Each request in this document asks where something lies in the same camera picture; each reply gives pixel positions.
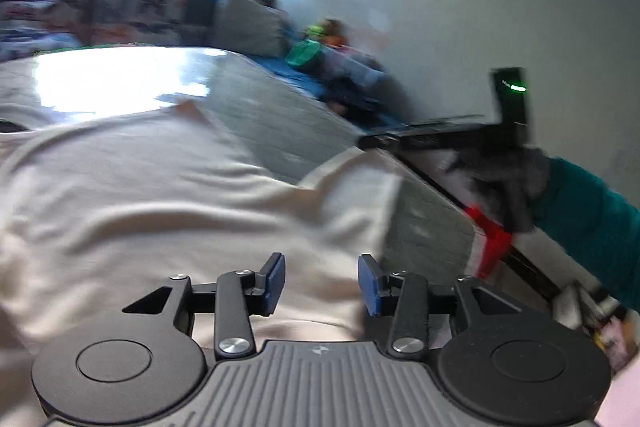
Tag green plastic bowl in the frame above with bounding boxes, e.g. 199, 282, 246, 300
286, 39, 321, 68

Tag dark blue clothes pile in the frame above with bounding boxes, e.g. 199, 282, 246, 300
320, 72, 396, 120

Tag grey pillow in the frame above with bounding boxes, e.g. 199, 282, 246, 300
210, 2, 286, 58

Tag person's right hand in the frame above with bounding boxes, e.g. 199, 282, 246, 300
445, 146, 551, 234

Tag red cloth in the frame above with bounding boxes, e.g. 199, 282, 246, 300
462, 204, 515, 280

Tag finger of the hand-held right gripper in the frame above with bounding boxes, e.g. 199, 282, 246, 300
357, 119, 503, 152

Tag blue sofa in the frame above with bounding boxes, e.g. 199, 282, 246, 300
0, 0, 416, 128

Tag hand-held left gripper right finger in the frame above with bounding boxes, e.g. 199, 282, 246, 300
357, 253, 521, 355

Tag plush toy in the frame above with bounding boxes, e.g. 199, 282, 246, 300
305, 19, 347, 48

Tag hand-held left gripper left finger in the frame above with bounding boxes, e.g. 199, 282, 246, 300
122, 252, 288, 358

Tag cream garment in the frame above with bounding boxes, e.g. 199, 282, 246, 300
0, 102, 401, 427

